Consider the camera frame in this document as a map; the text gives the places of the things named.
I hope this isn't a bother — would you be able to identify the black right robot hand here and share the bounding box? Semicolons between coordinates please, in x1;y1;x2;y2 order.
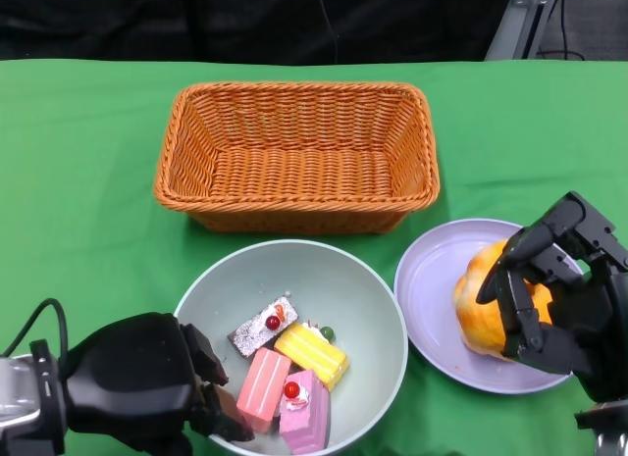
475;190;628;403

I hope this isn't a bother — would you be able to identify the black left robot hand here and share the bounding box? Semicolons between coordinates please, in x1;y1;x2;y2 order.
63;312;256;456

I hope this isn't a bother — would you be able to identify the orange bagel bread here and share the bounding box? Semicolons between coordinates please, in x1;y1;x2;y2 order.
453;238;555;339
463;328;514;362

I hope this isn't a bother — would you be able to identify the grey-green bowl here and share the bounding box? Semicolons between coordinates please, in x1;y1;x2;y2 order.
173;238;409;456

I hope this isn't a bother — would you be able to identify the chocolate cake slice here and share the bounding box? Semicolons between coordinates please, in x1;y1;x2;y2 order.
227;295;299;358

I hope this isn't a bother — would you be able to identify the salmon striped cake slice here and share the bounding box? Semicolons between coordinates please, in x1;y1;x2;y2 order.
235;346;293;435

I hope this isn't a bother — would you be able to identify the pale lavender plate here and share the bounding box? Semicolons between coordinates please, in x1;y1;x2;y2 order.
393;218;588;396

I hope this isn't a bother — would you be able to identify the pink cake slice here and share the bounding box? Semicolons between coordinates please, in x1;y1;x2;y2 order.
279;369;333;456

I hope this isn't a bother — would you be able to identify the yellow cake slice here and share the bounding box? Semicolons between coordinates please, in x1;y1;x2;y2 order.
273;321;350;392

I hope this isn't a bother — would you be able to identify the orange wicker basket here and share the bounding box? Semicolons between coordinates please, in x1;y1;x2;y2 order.
154;81;441;235

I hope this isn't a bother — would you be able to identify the green tablecloth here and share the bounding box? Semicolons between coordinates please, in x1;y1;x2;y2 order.
0;58;628;456

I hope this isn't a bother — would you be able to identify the grey metal stand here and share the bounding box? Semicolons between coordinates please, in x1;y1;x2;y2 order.
484;0;563;61

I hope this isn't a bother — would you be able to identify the black backdrop cloth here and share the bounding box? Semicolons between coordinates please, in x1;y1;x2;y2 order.
0;0;519;65

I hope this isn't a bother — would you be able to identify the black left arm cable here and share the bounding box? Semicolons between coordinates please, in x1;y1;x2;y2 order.
0;297;69;369

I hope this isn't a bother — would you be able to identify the black floor cable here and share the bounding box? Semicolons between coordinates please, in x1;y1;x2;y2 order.
537;0;588;61

